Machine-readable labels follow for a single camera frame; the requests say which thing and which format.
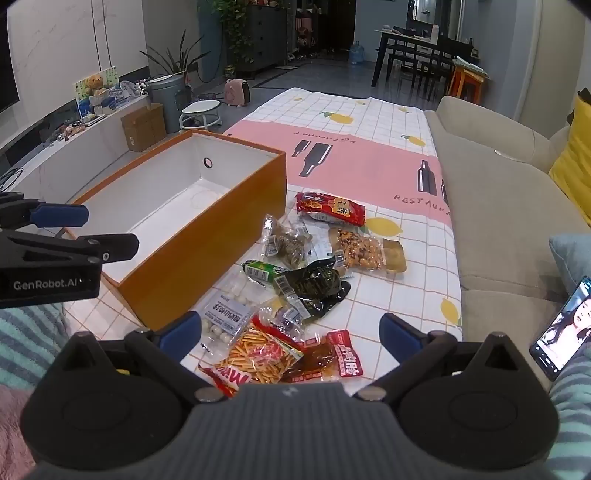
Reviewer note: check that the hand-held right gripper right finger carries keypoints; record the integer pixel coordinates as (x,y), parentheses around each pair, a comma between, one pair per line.
(397,334)

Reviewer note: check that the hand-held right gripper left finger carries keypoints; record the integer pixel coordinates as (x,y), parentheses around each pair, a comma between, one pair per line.
(182,330)

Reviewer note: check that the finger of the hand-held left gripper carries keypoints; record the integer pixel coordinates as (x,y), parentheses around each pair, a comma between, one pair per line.
(60,215)
(115,244)

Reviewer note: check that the clear packet of white balls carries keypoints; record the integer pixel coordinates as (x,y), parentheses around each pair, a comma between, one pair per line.
(226,314)

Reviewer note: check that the red braised meat packet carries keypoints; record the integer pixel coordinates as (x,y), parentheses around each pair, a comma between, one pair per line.
(332,357)

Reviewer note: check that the orange snack sticks packet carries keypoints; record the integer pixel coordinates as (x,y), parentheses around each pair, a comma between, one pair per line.
(258,357)

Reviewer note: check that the orange cardboard storage box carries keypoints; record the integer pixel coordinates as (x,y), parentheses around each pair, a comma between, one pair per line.
(221,249)

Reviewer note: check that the gold peanut snack packet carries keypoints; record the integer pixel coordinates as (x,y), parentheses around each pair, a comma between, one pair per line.
(360,251)

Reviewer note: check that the dark black snack packet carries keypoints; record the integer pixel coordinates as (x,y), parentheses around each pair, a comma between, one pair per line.
(318,284)

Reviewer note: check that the green sausage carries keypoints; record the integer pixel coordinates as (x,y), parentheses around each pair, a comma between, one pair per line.
(258,271)

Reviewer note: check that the clear packet of red-brown snack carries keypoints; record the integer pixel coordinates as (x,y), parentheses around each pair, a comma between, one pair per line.
(288,318)

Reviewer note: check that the white snack packet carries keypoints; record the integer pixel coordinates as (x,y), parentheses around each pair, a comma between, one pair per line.
(320,244)

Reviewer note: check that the clear bag of brown snacks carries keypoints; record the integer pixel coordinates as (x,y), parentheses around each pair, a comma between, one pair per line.
(286,244)

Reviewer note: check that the red snack packet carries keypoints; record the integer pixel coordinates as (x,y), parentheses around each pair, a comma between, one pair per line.
(330,210)

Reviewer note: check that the white media console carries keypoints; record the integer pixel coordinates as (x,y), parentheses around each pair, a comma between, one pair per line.
(92,143)

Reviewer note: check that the pile of small toys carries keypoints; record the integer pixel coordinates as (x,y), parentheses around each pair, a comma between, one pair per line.
(69,130)

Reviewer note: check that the brown cardboard carton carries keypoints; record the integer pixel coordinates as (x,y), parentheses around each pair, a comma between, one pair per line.
(145,129)

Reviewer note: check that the teddy bear picture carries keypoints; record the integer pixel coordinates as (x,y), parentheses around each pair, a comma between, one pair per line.
(94,83)

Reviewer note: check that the pink fluffy blanket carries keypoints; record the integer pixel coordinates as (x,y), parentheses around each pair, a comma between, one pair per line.
(11,424)

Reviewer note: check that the grey round bin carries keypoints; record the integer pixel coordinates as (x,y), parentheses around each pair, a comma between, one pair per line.
(166,97)

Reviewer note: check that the white round rolling stool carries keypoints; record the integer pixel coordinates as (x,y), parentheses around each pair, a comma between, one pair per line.
(201,110)

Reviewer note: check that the beige fabric sofa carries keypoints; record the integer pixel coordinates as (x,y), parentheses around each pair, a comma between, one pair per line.
(498,207)

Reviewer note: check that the black smartphone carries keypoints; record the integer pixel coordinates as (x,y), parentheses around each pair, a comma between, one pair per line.
(561,332)

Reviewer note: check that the lemon print checked tablecloth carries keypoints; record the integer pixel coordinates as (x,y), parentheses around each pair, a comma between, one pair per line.
(369,152)

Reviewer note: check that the light blue cushion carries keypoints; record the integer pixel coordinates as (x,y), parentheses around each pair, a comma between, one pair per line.
(570,258)

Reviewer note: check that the person's striped clothing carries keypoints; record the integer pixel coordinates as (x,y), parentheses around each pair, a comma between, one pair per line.
(572,406)

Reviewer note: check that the spiky green potted plant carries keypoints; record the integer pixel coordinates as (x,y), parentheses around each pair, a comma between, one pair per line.
(173,60)

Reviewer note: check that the pink space heater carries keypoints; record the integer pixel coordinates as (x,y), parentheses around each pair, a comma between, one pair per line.
(236,92)

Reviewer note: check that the trailing green vine plant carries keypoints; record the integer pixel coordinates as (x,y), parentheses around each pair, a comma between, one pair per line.
(231,27)

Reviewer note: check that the yellow cushion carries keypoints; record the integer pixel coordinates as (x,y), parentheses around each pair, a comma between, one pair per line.
(577,157)

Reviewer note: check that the dark grey cabinet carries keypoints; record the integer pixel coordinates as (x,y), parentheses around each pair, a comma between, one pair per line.
(268,37)

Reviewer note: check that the orange plastic stool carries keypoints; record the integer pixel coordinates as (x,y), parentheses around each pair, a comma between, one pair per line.
(466,83)

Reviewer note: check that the black dining chair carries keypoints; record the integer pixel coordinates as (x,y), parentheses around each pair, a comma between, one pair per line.
(443,60)

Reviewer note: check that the blue water jug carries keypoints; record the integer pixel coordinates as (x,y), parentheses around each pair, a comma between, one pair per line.
(356,54)

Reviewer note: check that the black dining table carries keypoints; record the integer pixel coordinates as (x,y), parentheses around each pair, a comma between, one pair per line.
(401,34)

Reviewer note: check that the white bottle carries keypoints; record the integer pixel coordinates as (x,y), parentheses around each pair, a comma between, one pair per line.
(434,32)

